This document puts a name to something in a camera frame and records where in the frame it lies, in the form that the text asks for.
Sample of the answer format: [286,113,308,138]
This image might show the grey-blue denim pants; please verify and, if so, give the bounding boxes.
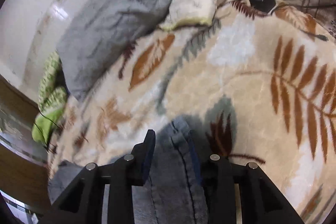
[48,115,211,224]

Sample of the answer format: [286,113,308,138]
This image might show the beige leaf-pattern fleece blanket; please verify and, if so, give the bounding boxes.
[49,0,335,223]

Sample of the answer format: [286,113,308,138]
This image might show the green patterned cloth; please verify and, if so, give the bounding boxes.
[31,51,68,145]

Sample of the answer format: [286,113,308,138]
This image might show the brown wooden door with glass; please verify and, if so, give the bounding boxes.
[1,78,50,223]

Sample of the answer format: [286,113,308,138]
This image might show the grey quilted blanket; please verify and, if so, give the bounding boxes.
[56,0,172,101]

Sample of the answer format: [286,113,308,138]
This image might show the black power adapter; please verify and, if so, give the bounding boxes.
[249,0,276,13]

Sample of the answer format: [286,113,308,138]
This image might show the thin black wire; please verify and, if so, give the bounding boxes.
[33,110,61,151]

